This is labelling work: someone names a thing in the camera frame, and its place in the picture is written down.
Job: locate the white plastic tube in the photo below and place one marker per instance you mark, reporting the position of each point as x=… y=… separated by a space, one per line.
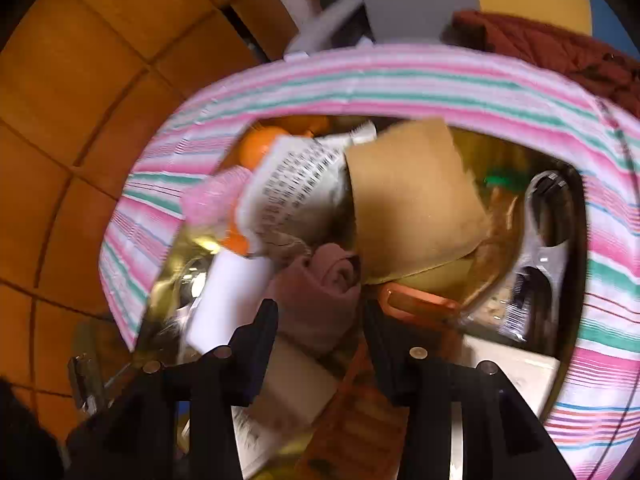
x=225 y=290

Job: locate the yellow sponge block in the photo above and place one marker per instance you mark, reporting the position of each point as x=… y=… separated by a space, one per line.
x=415 y=200

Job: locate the green plastic piece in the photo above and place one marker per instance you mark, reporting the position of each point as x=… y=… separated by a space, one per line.
x=505 y=179

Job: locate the gold metal tin container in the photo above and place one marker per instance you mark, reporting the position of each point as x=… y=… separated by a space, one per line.
x=475 y=145

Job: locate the maroon quilted jacket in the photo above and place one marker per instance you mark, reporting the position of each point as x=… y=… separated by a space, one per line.
x=550 y=45

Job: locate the dusty pink cloth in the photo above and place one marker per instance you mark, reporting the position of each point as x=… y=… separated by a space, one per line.
x=320 y=300

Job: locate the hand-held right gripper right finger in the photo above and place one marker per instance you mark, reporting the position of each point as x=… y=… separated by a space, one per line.
x=385 y=360

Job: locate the small white cardboard box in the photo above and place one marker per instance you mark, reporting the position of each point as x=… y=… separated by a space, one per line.
x=515 y=375

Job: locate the beige knitted cloth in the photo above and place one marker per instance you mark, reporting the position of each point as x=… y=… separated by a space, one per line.
x=287 y=247

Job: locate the striped pink green tablecloth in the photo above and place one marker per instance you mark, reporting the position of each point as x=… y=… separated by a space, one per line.
x=400 y=85

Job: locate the wooden panelled wardrobe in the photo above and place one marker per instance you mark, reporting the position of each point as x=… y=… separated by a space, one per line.
x=75 y=85

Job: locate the pink textured pouch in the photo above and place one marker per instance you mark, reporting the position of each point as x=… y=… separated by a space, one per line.
x=215 y=197

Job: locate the orange plastic rack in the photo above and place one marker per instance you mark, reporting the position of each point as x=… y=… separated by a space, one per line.
x=350 y=425

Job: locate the white printed sachet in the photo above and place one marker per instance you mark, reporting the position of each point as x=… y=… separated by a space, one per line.
x=295 y=185

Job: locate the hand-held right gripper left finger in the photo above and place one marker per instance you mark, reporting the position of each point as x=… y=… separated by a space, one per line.
x=255 y=360

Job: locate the orange fruit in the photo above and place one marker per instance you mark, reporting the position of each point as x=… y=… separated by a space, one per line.
x=257 y=147

